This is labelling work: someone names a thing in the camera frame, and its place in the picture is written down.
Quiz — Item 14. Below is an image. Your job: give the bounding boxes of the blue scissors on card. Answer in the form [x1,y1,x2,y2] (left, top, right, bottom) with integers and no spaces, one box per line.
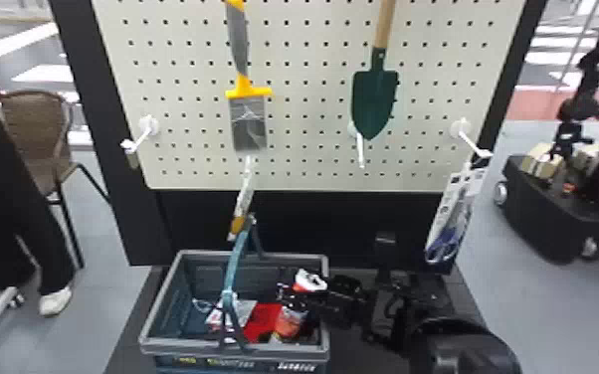
[424,155,492,269]

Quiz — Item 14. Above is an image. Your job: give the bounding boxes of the brown chair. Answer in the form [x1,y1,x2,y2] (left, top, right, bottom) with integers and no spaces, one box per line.
[0,89,113,271]

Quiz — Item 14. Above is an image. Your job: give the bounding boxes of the yellow handled scraper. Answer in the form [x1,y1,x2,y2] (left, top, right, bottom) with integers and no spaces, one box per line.
[223,0,275,153]

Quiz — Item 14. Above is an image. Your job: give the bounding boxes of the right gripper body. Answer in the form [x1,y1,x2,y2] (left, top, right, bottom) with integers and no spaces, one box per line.
[325,274,370,329]

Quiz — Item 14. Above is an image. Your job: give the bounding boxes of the grey white packet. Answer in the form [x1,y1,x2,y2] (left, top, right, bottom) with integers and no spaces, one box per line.
[204,298,259,333]

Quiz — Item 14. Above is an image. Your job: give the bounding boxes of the white yellow carded tool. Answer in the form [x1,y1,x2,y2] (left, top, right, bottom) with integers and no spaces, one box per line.
[226,155,257,243]

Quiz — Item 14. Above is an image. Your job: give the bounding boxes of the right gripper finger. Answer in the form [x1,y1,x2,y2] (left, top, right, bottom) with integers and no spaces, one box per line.
[277,289,330,315]

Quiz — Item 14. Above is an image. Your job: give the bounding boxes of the red white carded tool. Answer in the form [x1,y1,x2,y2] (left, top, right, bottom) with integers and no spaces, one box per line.
[291,268,329,294]

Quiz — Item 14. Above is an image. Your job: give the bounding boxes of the person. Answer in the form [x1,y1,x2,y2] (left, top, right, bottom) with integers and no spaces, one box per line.
[0,49,80,318]

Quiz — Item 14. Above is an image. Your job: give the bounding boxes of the green garden trowel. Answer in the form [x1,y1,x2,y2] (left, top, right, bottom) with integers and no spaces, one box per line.
[349,0,400,141]

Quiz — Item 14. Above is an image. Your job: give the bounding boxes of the grey basket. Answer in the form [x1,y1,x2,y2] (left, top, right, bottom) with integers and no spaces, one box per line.
[137,215,331,374]

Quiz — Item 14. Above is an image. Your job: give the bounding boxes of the orange red packet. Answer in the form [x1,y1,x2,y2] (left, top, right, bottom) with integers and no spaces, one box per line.
[273,305,308,340]

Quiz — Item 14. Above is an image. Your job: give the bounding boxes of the white pegboard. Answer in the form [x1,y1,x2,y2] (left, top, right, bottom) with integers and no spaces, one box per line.
[48,0,549,269]

